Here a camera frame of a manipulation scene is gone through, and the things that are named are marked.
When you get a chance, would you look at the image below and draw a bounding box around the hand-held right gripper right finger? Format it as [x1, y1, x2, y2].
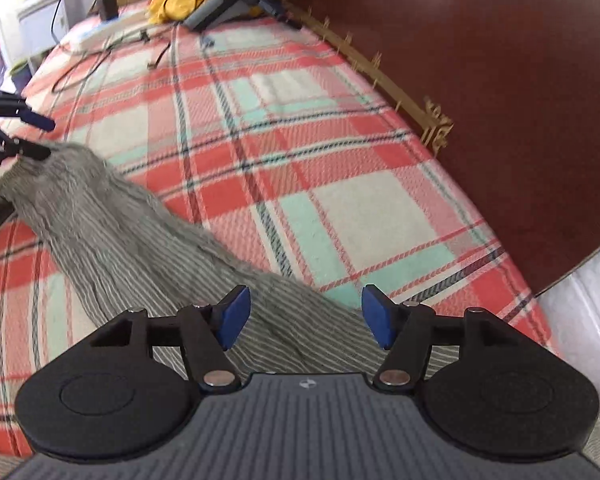
[361, 284, 511, 390]

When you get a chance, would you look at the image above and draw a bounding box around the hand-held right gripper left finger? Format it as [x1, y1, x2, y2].
[90, 284, 253, 391]

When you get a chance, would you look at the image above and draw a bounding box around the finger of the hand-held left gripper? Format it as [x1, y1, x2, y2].
[0, 87, 57, 132]
[0, 120, 52, 166]

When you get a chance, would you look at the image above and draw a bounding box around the grey striped sweater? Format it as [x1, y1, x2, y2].
[0, 142, 600, 468]

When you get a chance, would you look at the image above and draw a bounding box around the white plastic cabinet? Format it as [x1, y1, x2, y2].
[17, 0, 81, 58]

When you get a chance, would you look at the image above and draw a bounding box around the red plaid blanket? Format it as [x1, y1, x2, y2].
[0, 2, 561, 461]

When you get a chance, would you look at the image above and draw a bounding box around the white power strip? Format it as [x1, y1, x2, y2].
[62, 7, 153, 53]

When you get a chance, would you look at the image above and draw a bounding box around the brown wooden headboard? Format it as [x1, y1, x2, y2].
[265, 0, 600, 296]

